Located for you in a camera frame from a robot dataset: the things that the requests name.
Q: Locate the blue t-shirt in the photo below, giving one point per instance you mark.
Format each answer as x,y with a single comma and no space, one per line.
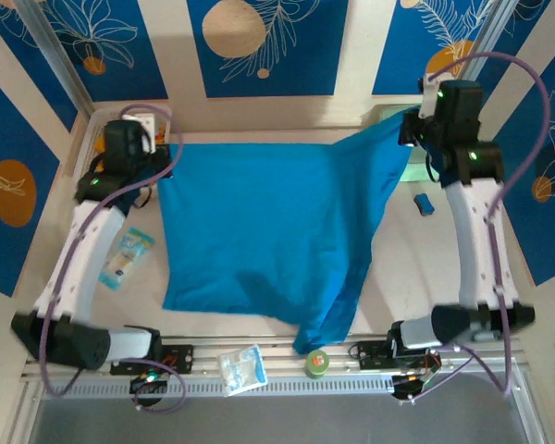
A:
259,222

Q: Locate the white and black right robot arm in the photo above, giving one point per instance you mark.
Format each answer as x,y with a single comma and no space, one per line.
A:
472,240

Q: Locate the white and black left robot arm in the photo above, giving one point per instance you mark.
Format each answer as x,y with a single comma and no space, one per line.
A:
78,259

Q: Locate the mint green zip case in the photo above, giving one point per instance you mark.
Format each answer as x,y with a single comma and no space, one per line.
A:
414,168

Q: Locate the white plastic basket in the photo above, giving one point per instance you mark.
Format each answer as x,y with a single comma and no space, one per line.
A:
94,118

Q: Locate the small blue eraser block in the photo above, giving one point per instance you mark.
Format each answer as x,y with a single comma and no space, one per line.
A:
424,204

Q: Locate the light blue wipes packet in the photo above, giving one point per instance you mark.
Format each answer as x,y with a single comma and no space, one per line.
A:
125,256

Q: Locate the clear plastic bag blue print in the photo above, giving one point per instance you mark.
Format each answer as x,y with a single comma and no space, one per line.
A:
241,370

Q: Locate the black left controller board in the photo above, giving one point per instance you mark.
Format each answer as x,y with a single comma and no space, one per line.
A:
149,384

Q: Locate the black controller board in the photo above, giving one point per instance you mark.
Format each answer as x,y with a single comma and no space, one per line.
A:
149,384
409,386

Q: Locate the black right controller board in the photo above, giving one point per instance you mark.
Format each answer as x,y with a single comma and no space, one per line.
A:
409,386

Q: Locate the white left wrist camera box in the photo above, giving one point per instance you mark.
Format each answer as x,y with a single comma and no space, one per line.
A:
147,127

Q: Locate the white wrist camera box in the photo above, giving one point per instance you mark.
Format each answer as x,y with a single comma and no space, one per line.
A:
428,94
147,127

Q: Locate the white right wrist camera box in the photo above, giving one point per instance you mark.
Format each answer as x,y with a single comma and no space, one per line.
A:
428,94

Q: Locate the aluminium corner post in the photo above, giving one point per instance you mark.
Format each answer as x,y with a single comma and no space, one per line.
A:
485,46
55,51

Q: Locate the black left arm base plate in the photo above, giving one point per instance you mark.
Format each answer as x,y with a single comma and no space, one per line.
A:
180,358

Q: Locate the aluminium rail frame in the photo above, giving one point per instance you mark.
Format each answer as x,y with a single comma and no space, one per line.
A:
277,351

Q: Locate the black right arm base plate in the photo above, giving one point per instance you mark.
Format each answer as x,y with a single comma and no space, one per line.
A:
372,355

